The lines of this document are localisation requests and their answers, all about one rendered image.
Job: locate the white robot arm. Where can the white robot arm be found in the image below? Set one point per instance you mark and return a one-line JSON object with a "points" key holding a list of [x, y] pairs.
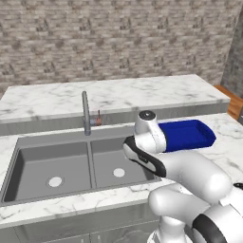
{"points": [[193, 177]]}

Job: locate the grey sink faucet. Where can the grey sink faucet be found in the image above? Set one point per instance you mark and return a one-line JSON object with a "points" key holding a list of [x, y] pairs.
{"points": [[86, 117]]}

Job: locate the blue tray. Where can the blue tray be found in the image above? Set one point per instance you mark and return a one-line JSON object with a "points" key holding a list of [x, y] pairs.
{"points": [[190, 134]]}

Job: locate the grey double sink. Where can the grey double sink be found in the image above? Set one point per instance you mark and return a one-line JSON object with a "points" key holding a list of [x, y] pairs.
{"points": [[63, 167]]}

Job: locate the grey cupboard door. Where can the grey cupboard door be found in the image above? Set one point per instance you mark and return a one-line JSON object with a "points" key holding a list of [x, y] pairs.
{"points": [[68, 239], [123, 235]]}

